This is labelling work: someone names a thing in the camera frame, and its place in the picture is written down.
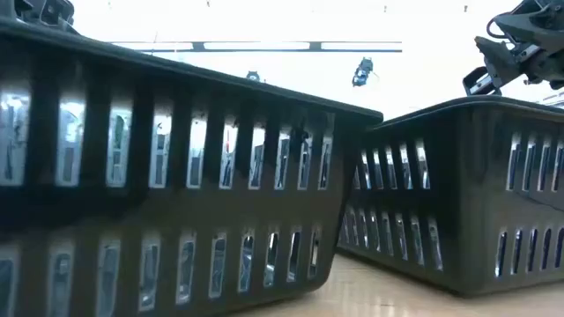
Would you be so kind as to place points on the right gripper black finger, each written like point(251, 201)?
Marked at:
point(500, 61)
point(480, 83)

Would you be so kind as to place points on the black slotted plastic basket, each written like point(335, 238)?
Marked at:
point(176, 211)
point(476, 176)

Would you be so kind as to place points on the blue hanging device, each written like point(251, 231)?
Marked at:
point(362, 72)

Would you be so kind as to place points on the long ceiling light fixture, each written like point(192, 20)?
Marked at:
point(198, 46)

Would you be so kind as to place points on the small dark hanging device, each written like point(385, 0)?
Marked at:
point(253, 76)

